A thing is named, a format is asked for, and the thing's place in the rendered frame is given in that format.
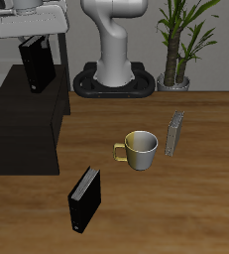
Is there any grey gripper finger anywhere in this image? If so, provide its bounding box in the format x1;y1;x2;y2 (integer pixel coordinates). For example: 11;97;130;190
42;34;52;50

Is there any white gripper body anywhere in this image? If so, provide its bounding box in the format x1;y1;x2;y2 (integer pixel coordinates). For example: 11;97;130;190
0;2;70;40

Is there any black book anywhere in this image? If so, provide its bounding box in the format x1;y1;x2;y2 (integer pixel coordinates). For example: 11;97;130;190
67;166;102;235
18;35;57;94

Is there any grey book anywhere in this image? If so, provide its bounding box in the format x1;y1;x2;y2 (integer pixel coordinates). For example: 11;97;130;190
165;109;185;158

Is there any dark brown desk caddy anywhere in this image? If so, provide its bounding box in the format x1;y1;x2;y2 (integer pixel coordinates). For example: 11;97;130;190
0;31;71;177

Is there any green pot plant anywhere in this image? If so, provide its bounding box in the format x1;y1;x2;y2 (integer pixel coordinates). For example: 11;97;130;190
155;0;221;93

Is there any yellow and white mug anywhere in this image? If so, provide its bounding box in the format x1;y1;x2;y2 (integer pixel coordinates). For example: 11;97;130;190
112;130;160;172

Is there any flat black base plate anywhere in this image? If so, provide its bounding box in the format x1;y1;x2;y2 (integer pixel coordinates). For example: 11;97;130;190
72;61;157;99

